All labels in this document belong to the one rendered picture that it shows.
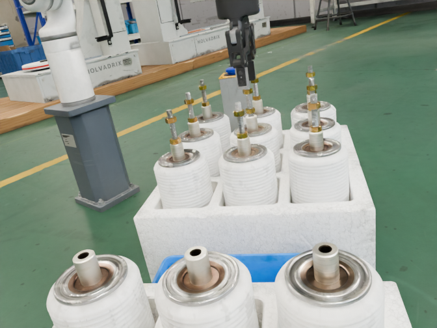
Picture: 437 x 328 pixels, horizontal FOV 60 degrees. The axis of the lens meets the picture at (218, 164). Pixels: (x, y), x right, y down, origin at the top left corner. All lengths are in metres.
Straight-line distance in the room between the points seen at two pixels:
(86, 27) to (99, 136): 2.01
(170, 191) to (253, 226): 0.15
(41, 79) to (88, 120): 1.62
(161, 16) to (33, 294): 2.74
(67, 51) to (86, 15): 2.00
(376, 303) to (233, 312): 0.12
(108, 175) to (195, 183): 0.53
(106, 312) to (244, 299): 0.13
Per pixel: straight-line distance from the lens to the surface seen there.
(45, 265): 1.00
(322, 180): 0.61
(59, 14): 1.13
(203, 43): 3.59
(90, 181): 1.14
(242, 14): 0.69
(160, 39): 3.38
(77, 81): 1.09
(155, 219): 0.66
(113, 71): 2.95
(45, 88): 2.70
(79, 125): 1.09
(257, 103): 0.85
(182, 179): 0.64
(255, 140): 0.72
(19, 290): 0.96
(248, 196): 0.63
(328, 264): 0.35
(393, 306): 0.45
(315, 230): 0.62
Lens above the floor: 0.49
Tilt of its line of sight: 23 degrees down
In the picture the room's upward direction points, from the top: 10 degrees counter-clockwise
